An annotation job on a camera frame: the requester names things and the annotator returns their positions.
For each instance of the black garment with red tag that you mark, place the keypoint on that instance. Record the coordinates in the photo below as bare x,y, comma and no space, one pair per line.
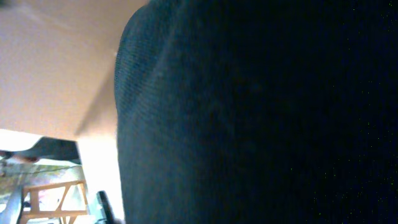
258,111

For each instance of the wooden frame in background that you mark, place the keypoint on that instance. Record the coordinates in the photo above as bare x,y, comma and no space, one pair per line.
66,201

